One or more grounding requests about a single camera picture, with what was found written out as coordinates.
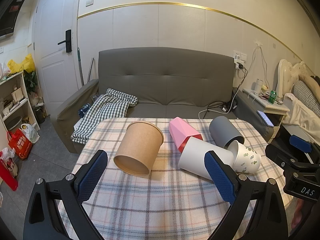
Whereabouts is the white leaf-print cup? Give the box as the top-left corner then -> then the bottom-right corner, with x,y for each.
226,140 -> 262,174

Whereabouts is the cream bed headboard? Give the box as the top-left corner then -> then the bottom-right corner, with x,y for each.
276,59 -> 308,100

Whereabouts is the white plastic bag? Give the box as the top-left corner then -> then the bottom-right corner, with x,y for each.
21,123 -> 40,144

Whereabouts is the white door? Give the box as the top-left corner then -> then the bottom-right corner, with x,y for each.
32,0 -> 82,117

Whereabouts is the white bedside table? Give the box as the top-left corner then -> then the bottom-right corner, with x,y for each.
242,87 -> 290,140

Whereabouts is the plaid tablecloth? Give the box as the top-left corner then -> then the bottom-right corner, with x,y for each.
58,117 -> 294,240

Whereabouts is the white shelf unit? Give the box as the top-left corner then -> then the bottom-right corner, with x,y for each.
0,71 -> 40,133

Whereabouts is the green checked cloth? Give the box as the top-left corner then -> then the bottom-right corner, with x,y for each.
71,88 -> 138,144

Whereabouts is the green broom handle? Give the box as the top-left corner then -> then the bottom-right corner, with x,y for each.
76,47 -> 85,87

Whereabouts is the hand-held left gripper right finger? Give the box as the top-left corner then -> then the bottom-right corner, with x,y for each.
204,150 -> 292,240

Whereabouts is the grey basin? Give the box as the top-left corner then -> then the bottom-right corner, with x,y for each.
5,116 -> 23,132

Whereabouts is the smartphone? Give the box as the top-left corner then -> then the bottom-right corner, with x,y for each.
257,110 -> 274,127

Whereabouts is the white wall outlet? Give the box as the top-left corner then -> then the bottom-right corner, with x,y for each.
233,50 -> 248,64

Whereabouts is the black cable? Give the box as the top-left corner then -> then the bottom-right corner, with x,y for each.
206,66 -> 248,110

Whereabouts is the black door handle lock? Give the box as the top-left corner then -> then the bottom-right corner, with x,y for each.
58,29 -> 72,53

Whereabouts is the white charging cable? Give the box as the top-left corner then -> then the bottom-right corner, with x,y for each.
199,107 -> 228,119

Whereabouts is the yellow plastic bag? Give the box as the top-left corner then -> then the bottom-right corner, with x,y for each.
7,53 -> 36,74

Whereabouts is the green plant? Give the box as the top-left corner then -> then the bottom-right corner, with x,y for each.
23,69 -> 38,94

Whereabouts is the grey cup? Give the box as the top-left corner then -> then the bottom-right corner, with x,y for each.
209,116 -> 245,148

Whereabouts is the brown paper cup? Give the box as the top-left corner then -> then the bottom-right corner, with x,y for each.
114,121 -> 164,176

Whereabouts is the white hanging cable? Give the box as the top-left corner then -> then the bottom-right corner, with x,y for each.
247,40 -> 269,90

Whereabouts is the red paper bag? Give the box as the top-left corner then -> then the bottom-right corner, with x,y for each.
8,127 -> 33,160

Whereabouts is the pink faceted cup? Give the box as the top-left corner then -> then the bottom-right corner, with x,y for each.
169,117 -> 203,153

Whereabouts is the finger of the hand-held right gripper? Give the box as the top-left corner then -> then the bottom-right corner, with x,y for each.
289,134 -> 320,155
265,142 -> 300,169

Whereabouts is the small blue box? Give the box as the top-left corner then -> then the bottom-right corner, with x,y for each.
78,104 -> 91,118

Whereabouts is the beige pillow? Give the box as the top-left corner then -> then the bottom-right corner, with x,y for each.
299,74 -> 320,95

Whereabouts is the red and white cartoon bag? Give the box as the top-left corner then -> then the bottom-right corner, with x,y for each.
0,147 -> 19,192

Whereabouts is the black wall-mounted appliance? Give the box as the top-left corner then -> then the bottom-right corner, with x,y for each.
0,0 -> 33,39

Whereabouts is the grey sofa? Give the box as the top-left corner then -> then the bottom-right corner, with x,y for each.
54,47 -> 274,154

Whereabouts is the striped pillow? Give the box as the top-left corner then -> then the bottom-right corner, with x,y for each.
292,81 -> 320,117

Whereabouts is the black waste bin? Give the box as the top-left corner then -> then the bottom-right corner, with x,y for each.
35,106 -> 46,124

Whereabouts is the plain white cup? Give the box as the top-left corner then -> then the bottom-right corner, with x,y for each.
178,136 -> 234,180

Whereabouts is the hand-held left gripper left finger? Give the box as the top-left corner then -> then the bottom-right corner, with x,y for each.
25,149 -> 108,240

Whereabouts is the metal pole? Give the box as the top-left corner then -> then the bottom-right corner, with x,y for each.
87,57 -> 94,83

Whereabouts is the power strip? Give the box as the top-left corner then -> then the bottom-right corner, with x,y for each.
222,99 -> 238,113

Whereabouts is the person's right hand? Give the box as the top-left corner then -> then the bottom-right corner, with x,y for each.
291,197 -> 307,230

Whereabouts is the white blanket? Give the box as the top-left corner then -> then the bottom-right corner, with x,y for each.
282,92 -> 320,130

